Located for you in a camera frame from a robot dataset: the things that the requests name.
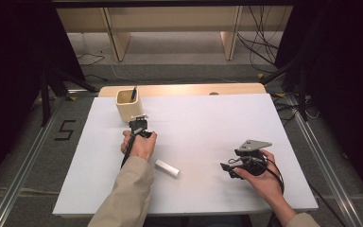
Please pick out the person's right hand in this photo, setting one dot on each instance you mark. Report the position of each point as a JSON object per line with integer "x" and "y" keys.
{"x": 266, "y": 183}

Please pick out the beige pen holder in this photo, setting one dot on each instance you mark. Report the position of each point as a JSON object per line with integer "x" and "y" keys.
{"x": 129, "y": 108}

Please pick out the person's left hand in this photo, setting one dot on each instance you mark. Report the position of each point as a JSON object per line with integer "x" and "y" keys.
{"x": 141, "y": 146}

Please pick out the white table cover sheet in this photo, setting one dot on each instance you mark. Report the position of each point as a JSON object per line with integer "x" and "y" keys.
{"x": 201, "y": 132}

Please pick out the black curtain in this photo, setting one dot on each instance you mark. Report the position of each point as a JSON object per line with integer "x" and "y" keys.
{"x": 12, "y": 63}
{"x": 343, "y": 78}

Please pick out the white glue stick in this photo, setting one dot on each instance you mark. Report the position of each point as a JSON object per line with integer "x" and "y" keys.
{"x": 167, "y": 168}

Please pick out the light wooden desk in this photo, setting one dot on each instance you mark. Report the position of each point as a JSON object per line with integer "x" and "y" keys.
{"x": 119, "y": 41}

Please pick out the yellow tape piece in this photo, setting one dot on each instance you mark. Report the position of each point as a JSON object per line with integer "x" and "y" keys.
{"x": 260, "y": 76}
{"x": 280, "y": 94}
{"x": 71, "y": 98}

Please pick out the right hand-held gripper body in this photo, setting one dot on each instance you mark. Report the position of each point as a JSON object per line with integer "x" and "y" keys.
{"x": 253, "y": 159}

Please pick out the wooden table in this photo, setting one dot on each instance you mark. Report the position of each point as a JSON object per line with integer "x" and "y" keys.
{"x": 182, "y": 90}

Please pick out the black metal stand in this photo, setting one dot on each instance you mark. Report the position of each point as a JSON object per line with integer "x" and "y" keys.
{"x": 302, "y": 94}
{"x": 45, "y": 101}

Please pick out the blue ballpoint pen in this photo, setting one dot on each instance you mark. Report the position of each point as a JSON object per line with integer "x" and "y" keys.
{"x": 134, "y": 94}

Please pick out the aluminium floor rail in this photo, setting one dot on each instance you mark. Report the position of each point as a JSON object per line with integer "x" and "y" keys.
{"x": 15, "y": 179}
{"x": 327, "y": 164}

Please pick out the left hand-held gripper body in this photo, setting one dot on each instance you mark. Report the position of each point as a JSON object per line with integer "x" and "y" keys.
{"x": 138, "y": 126}

